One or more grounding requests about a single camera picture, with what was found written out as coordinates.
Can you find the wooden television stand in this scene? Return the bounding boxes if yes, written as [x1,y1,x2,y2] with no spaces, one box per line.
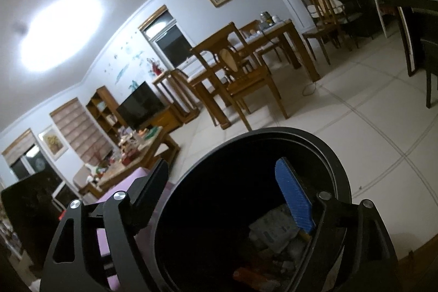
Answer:
[147,105,184,134]

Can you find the sunflower wall picture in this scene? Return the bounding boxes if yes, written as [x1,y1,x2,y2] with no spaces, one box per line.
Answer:
[38,124,69,161]

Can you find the bright ceiling light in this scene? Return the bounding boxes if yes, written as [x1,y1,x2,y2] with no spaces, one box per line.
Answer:
[19,0,105,72]

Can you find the wooden plant stand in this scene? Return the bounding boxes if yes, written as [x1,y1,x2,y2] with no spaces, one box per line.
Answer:
[151,69,201,125]

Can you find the black trash bin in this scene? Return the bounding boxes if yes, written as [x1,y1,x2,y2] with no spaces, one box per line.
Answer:
[151,128,353,292]

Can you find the white chair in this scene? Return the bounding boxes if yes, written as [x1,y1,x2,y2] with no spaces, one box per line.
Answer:
[373,0,391,39]

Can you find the red potted plant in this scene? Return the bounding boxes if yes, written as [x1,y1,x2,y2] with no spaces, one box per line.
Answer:
[147,57,163,77]

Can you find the wooden armchair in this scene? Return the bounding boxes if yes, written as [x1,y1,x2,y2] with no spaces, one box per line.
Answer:
[73,164,103,199]

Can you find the wooden dining chair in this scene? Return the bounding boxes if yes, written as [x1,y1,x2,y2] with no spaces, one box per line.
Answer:
[190,22,289,132]
[302,0,354,65]
[240,20,283,62]

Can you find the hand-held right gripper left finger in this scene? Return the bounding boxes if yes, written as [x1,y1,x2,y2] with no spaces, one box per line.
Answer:
[40,158,170,292]

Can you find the balcony window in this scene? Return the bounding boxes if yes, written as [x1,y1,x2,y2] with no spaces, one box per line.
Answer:
[2,128,74,207]

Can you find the pink roller blind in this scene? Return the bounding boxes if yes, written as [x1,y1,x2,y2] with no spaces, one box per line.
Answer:
[50,99,114,163]

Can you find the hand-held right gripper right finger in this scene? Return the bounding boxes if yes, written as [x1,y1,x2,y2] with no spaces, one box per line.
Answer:
[275,157,400,292]

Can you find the white framed window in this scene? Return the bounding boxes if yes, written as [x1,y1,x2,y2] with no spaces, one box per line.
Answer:
[139,5,194,70]

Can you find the wooden dining table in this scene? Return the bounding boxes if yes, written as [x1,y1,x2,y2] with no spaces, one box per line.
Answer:
[186,18,321,130]

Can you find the wooden coffee table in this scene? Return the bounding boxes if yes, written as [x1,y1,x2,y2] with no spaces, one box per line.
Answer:
[87,126,181,194]

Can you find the black television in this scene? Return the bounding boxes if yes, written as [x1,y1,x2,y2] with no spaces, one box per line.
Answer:
[116,81,165,129]

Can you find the white crumpled packaging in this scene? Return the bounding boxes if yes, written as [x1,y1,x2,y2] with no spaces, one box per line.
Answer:
[248,205,309,253]

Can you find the wooden bookshelf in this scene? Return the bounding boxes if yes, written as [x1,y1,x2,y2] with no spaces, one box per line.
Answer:
[85,87,129,145]

